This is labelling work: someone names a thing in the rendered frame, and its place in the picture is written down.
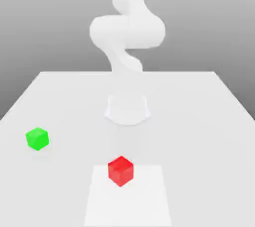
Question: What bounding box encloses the small red cube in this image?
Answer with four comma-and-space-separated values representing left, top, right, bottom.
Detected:
108, 155, 134, 188

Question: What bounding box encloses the small green cube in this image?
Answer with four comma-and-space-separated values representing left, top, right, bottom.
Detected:
25, 127, 50, 151

